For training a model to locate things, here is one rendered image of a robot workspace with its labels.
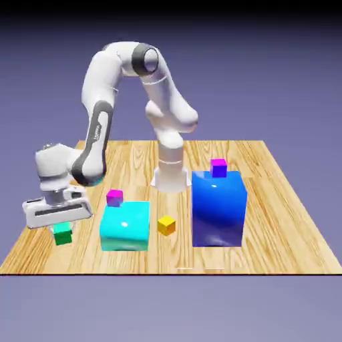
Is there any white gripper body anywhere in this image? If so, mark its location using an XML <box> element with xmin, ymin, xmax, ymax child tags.
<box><xmin>21</xmin><ymin>194</ymin><xmax>94</xmax><ymax>230</ymax></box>

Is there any small green cube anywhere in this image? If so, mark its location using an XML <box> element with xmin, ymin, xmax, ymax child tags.
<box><xmin>52</xmin><ymin>221</ymin><xmax>73</xmax><ymax>246</ymax></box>

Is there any small magenta cube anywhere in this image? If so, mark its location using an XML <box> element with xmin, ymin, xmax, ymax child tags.
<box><xmin>106</xmin><ymin>188</ymin><xmax>124</xmax><ymax>208</ymax></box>
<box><xmin>210</xmin><ymin>158</ymin><xmax>228</xmax><ymax>178</ymax></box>

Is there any small yellow cube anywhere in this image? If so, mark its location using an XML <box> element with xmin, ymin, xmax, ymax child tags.
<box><xmin>156</xmin><ymin>215</ymin><xmax>176</xmax><ymax>236</ymax></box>

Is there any large cyan box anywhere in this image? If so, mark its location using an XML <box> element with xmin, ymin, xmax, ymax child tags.
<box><xmin>99</xmin><ymin>200</ymin><xmax>150</xmax><ymax>252</ymax></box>

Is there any large blue box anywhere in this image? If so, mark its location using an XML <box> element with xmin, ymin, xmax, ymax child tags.
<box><xmin>191</xmin><ymin>170</ymin><xmax>248</xmax><ymax>248</ymax></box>

